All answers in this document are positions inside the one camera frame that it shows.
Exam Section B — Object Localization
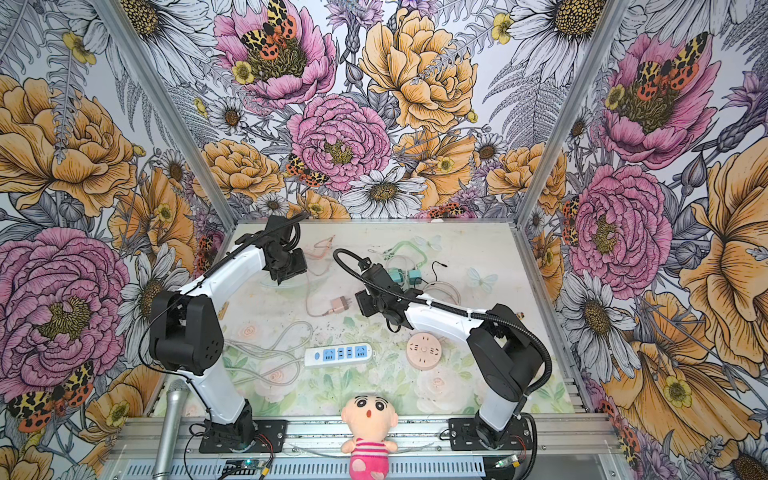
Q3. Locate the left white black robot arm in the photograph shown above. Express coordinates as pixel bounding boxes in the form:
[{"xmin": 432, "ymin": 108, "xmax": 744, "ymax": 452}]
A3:
[{"xmin": 148, "ymin": 213, "xmax": 308, "ymax": 450}]

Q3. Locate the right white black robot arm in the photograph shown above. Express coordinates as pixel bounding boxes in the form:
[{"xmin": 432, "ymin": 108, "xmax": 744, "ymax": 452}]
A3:
[{"xmin": 332, "ymin": 248, "xmax": 553, "ymax": 450}]

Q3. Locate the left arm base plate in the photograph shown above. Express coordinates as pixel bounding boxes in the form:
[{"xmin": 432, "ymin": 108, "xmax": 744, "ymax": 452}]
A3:
[{"xmin": 199, "ymin": 419, "xmax": 289, "ymax": 454}]

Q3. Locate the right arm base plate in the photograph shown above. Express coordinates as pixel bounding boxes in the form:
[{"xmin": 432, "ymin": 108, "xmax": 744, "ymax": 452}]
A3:
[{"xmin": 448, "ymin": 417, "xmax": 533, "ymax": 451}]

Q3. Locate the teal charger plug dark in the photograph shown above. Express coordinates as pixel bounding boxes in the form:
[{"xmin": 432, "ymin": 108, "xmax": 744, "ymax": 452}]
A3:
[{"xmin": 387, "ymin": 268, "xmax": 405, "ymax": 285}]

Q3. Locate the pink multi-head cable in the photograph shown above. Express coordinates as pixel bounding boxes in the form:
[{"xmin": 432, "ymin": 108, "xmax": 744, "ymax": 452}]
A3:
[{"xmin": 303, "ymin": 235, "xmax": 337, "ymax": 319}]

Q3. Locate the white blue power strip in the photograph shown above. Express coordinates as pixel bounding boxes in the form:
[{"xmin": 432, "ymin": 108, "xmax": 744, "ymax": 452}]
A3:
[{"xmin": 304, "ymin": 343, "xmax": 373, "ymax": 368}]

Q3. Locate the pink charger plug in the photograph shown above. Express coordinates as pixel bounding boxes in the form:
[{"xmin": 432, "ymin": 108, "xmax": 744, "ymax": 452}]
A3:
[{"xmin": 328, "ymin": 296, "xmax": 351, "ymax": 314}]

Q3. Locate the plush doll pink dress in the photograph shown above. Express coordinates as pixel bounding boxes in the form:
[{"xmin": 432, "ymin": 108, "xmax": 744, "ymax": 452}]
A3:
[{"xmin": 341, "ymin": 394, "xmax": 399, "ymax": 480}]

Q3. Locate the round socket pink cable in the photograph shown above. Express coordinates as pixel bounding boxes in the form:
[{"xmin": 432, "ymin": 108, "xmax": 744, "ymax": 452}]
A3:
[{"xmin": 427, "ymin": 279, "xmax": 463, "ymax": 305}]

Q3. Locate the green circuit board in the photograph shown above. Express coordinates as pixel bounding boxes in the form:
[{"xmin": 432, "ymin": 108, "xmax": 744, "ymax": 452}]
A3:
[{"xmin": 221, "ymin": 458, "xmax": 272, "ymax": 478}]

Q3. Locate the black thin cable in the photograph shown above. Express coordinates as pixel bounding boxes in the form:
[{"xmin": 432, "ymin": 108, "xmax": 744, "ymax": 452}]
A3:
[{"xmin": 419, "ymin": 260, "xmax": 449, "ymax": 289}]

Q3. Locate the green usb cable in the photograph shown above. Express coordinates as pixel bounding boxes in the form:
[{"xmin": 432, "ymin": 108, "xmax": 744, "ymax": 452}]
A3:
[{"xmin": 383, "ymin": 241, "xmax": 430, "ymax": 277}]

